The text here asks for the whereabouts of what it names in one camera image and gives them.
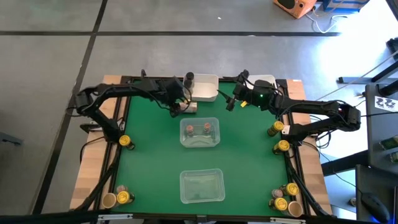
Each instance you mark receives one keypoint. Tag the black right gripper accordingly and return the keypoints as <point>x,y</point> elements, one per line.
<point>262,93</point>

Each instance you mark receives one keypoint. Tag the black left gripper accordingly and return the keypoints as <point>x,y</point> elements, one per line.
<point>172,90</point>

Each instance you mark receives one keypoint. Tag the gold-lid spice jar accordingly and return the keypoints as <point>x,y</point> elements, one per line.
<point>190,107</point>
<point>294,208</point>
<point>109,200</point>

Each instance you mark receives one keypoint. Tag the cork-top small spice jar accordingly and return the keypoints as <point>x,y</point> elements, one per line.
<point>122,188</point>
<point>207,127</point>
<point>189,129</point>
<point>276,193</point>

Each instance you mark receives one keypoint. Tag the yellow-lid dark spice jar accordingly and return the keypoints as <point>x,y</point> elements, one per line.
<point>283,145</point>
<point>123,197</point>
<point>291,188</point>
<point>277,126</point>
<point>280,203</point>
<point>125,140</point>

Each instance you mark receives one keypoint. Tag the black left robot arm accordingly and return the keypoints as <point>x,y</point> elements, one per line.
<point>124,88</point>

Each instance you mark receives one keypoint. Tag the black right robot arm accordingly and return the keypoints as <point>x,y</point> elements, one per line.
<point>311,105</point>

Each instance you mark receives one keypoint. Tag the white plastic bin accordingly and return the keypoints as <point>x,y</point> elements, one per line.
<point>264,77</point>
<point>205,90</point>

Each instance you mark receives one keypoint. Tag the clear plastic bin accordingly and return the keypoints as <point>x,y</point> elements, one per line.
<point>199,140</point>
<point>202,186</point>

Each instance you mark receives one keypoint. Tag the black clamp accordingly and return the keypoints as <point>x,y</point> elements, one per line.
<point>143,74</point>

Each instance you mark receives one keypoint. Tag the green table mat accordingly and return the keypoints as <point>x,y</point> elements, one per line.
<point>155,161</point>

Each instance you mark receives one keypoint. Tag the orange speaker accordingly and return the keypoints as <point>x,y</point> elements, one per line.
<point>293,7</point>

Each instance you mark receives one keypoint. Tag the black stand base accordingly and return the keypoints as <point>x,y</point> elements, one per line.
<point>357,80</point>

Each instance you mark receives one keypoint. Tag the blue bag with white print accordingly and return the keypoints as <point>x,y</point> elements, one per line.
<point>345,5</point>

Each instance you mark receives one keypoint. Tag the white paper with black marks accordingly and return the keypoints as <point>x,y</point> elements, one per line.
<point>385,103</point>

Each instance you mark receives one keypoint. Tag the black desk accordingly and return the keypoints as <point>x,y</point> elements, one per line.
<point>373,180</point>
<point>382,133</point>

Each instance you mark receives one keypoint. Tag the green circuit board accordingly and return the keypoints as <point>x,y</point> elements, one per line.
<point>394,157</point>
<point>390,142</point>

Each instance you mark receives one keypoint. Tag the grey metal foot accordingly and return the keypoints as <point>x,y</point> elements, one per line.
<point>9,139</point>

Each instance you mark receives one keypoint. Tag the black computer mouse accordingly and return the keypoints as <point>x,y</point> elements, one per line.
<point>374,205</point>

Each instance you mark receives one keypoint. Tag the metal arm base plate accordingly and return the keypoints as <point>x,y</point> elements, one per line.
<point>285,129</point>

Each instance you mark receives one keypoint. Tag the black diagonal frame strut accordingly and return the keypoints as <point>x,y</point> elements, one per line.
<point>102,183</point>
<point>303,186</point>

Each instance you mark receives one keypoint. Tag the silver metal bracket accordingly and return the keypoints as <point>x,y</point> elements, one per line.
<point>287,221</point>
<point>115,216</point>

